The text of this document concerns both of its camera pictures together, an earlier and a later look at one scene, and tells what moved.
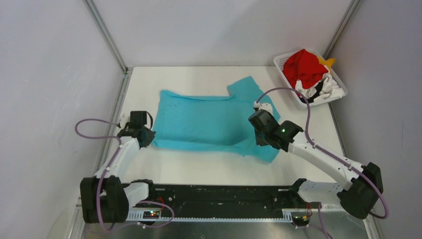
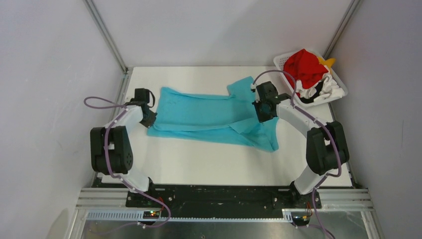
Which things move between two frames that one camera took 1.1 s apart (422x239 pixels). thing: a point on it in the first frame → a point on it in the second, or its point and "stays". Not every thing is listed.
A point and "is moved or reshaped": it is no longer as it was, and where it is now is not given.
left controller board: (151, 214) stays
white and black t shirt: (327, 88) stays
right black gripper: (259, 141) → (262, 118)
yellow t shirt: (329, 62) stays
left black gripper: (150, 138) → (150, 122)
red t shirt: (305, 66) stays
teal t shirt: (211, 122) is moved or reshaped
